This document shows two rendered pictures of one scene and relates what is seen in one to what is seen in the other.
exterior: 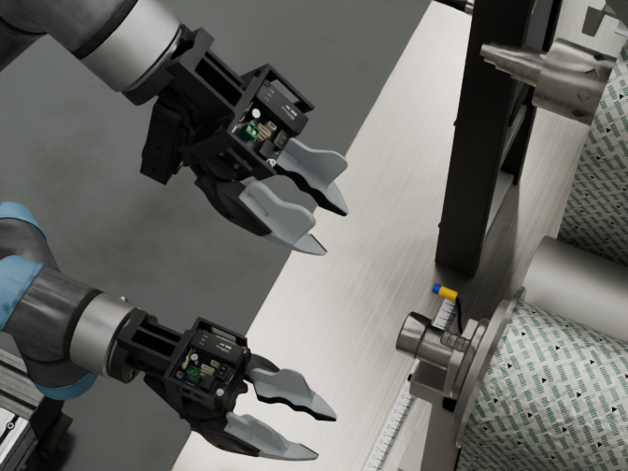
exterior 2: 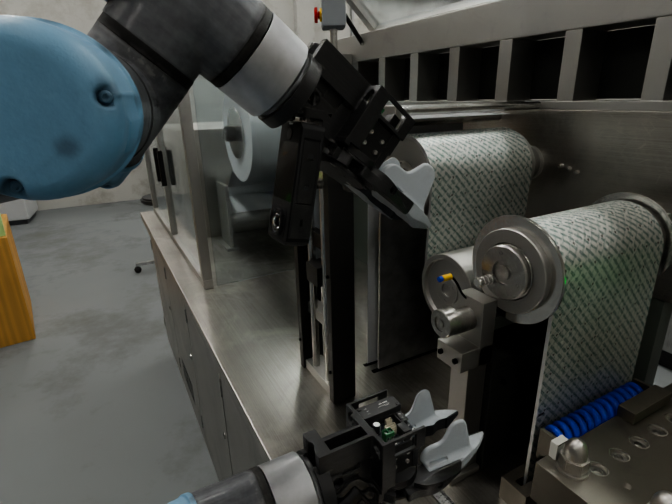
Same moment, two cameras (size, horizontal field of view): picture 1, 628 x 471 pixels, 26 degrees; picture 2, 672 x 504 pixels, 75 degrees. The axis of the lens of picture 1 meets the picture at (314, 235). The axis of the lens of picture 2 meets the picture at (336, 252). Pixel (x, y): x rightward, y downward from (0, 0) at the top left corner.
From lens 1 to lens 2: 100 cm
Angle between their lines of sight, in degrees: 55
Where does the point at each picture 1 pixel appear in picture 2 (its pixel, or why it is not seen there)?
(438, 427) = (471, 400)
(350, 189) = (261, 412)
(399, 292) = (338, 425)
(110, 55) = (280, 36)
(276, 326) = not seen: hidden behind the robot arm
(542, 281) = (461, 256)
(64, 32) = (237, 13)
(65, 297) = (239, 483)
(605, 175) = (443, 190)
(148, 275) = not seen: outside the picture
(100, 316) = (282, 468)
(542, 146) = not seen: hidden behind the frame
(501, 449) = (573, 284)
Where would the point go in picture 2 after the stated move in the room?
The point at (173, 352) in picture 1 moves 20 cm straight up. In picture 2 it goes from (365, 430) to (365, 238)
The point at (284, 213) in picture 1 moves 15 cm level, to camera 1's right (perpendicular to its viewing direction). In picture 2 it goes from (414, 180) to (467, 161)
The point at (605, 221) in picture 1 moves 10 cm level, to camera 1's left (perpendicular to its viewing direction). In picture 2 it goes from (446, 229) to (420, 245)
